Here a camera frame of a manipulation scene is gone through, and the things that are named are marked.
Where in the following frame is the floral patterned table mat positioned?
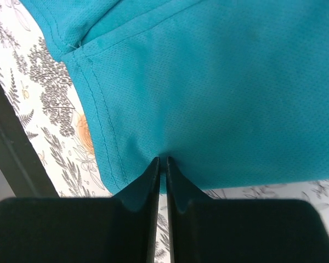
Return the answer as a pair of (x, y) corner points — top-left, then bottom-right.
(0, 0), (329, 263)

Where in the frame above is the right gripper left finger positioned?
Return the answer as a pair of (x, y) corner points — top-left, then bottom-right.
(0, 158), (160, 262)

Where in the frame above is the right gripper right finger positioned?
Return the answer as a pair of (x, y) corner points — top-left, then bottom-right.
(166, 158), (329, 262)

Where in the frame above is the teal t shirt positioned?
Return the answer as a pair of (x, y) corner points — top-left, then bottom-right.
(23, 1), (329, 194)

